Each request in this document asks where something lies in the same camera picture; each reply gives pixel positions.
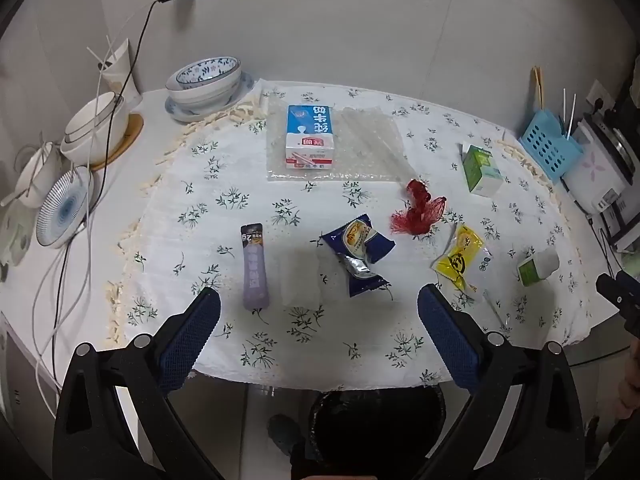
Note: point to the white blue milk carton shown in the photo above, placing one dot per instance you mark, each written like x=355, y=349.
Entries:
x=310, y=130

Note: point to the white plastic straw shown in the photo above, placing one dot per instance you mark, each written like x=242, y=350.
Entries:
x=104, y=67
x=97, y=58

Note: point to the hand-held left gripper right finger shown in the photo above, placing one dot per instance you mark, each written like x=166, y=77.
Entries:
x=450, y=335

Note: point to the wooden chopstick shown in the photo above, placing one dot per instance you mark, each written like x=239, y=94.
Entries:
x=535, y=89
x=540, y=87

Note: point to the black-lined waste bin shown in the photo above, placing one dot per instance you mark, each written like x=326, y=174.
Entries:
x=375, y=430

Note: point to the white paper cup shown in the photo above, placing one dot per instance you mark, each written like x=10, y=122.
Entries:
x=122, y=75

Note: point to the white ceramic mug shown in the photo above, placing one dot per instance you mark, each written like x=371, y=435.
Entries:
x=35, y=170

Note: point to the small green white bottle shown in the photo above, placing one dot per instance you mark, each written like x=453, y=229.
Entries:
x=532, y=267

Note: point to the white floral tablecloth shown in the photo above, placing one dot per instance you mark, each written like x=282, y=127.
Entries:
x=225, y=160

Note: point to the green white carton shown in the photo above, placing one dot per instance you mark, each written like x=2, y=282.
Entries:
x=480, y=172

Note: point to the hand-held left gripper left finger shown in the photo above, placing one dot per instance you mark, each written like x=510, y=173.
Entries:
x=189, y=342

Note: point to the white rice cooker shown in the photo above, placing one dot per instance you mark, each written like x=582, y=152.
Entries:
x=595, y=175

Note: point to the round wooden coaster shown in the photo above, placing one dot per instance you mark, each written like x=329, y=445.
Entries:
x=132, y=135

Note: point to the white wall socket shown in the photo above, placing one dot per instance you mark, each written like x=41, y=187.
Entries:
x=597, y=94

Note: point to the white bowl dark rim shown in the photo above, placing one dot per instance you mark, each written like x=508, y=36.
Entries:
x=97, y=117
x=87, y=152

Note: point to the blue floral bowl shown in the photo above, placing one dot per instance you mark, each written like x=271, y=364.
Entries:
x=207, y=70
x=200, y=97

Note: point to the red mesh net bag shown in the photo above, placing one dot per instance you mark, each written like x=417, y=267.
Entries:
x=420, y=207

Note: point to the blue striped plate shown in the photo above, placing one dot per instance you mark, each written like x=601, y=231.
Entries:
x=65, y=207

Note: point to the pale green floral dish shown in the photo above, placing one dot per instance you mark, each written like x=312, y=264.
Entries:
x=15, y=240

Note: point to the purple stick sachet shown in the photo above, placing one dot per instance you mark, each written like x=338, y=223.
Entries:
x=255, y=270

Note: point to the blue floral plate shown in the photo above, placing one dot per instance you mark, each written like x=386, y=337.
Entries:
x=242, y=91

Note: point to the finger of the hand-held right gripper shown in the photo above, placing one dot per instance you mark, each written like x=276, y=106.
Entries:
x=612, y=289

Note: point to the blue plastic basket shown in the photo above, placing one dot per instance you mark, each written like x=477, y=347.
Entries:
x=547, y=145

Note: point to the grey slipper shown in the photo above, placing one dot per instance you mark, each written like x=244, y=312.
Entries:
x=285, y=435

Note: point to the clear bubble wrap sheet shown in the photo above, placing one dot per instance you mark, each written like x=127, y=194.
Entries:
x=385, y=130

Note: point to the yellow snack wrapper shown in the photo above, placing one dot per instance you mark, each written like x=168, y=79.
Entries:
x=462, y=260

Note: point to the person's right hand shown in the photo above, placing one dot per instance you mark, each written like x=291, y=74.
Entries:
x=631, y=385

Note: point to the dark blue cookie wrapper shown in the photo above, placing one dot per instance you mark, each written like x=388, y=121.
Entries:
x=357, y=240

